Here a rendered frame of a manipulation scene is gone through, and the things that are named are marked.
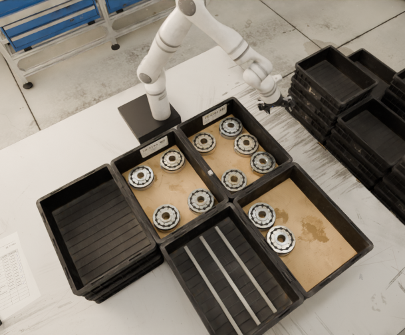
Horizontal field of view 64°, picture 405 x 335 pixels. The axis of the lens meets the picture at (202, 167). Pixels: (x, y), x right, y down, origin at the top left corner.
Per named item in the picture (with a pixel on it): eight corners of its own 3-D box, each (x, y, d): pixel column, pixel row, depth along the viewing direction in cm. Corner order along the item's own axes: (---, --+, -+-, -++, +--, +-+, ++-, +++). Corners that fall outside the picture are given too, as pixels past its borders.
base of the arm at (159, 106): (149, 110, 162) (142, 84, 147) (167, 104, 163) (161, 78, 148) (155, 123, 157) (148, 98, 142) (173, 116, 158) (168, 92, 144)
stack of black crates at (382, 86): (322, 88, 245) (331, 64, 225) (350, 71, 252) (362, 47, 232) (362, 122, 228) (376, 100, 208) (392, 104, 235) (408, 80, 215)
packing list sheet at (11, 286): (-39, 258, 132) (-40, 258, 132) (16, 228, 138) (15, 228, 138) (-19, 334, 118) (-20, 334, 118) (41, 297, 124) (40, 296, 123)
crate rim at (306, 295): (230, 203, 118) (231, 200, 116) (293, 163, 126) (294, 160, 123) (304, 301, 101) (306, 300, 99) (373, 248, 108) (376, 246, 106)
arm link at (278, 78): (282, 76, 126) (278, 67, 121) (282, 102, 123) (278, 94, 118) (259, 80, 130) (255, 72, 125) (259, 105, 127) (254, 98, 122)
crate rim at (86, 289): (37, 203, 121) (34, 201, 119) (110, 164, 128) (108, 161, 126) (77, 298, 104) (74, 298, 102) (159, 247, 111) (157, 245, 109)
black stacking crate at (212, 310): (163, 255, 119) (159, 246, 109) (229, 213, 126) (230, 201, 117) (225, 360, 102) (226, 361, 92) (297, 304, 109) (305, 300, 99)
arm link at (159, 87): (143, 50, 135) (150, 80, 150) (133, 65, 130) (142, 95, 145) (163, 54, 133) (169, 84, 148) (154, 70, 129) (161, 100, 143)
